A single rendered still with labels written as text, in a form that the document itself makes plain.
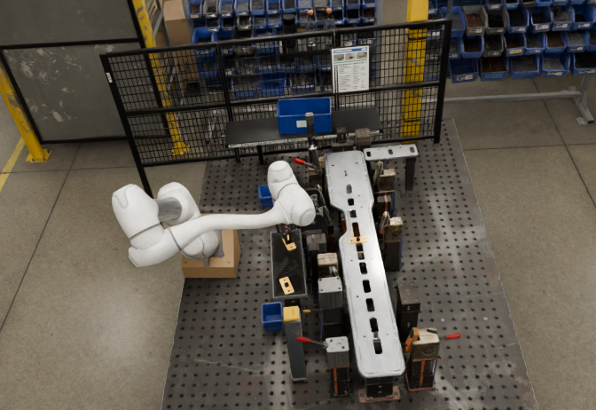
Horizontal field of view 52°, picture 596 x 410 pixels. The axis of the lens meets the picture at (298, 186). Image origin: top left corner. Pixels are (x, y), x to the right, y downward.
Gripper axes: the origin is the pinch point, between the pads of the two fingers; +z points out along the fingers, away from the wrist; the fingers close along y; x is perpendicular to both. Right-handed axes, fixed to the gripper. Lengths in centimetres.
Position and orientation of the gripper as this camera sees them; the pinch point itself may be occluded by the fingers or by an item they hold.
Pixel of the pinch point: (287, 236)
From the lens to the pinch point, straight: 267.7
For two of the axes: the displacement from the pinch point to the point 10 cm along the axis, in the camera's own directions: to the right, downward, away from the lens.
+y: 9.2, -3.1, 2.3
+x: -3.8, -6.1, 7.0
